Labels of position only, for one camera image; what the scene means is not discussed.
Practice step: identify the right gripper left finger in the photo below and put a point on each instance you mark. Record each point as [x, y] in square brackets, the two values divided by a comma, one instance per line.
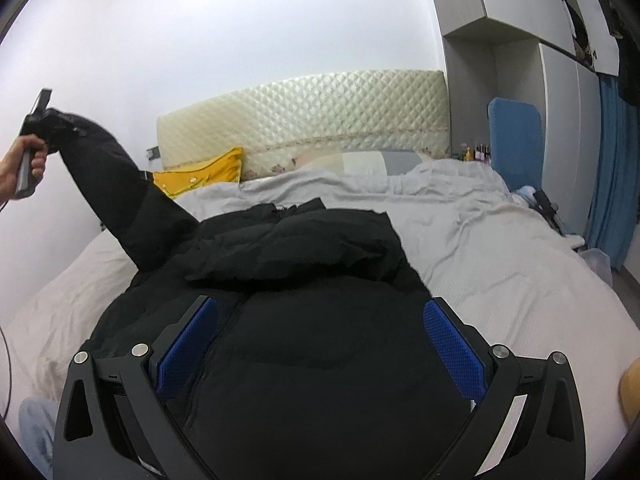
[113, 421]

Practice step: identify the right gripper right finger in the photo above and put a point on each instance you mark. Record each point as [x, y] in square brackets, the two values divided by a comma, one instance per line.
[549, 439]

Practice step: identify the black large jacket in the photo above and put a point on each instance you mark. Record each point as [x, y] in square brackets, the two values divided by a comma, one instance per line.
[321, 367]

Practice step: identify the person's left hand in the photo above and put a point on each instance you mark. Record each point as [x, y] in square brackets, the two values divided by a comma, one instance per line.
[11, 163]

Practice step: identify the grey bed sheet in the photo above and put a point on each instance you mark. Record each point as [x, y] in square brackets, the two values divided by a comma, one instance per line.
[497, 264]

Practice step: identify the yellow pillow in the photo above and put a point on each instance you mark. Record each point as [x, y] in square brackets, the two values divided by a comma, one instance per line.
[224, 168]

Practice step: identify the blue curtain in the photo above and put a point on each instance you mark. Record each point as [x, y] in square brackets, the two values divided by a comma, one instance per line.
[614, 206]

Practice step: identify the small bottles group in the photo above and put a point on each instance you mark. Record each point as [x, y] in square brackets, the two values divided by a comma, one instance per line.
[473, 153]

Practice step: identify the patchwork pillow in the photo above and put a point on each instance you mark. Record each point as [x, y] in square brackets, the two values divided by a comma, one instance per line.
[361, 163]

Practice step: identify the blue board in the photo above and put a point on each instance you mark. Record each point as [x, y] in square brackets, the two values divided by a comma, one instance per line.
[516, 143]

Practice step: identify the cream quilted headboard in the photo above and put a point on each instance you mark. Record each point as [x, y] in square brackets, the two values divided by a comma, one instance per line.
[366, 110]

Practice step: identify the grey wardrobe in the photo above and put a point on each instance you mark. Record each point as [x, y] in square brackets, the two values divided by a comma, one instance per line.
[548, 53]

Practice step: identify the wall power outlet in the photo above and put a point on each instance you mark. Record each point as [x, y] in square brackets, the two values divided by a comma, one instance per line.
[153, 153]

